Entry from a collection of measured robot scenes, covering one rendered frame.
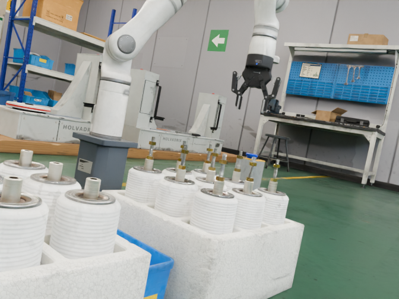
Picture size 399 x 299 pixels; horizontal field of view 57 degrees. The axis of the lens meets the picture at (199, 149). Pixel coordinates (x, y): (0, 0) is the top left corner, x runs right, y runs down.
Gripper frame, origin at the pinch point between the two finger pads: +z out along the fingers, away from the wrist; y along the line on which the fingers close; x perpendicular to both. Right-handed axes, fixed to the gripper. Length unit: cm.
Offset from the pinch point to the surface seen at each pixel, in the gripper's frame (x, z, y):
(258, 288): -18.1, 42.8, 13.3
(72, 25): 373, -107, -361
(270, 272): -14.2, 39.7, 15.0
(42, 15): 323, -104, -373
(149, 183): -20.5, 24.3, -17.5
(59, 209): -60, 24, -14
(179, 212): -25.4, 28.4, -6.9
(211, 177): -12.0, 20.6, -4.6
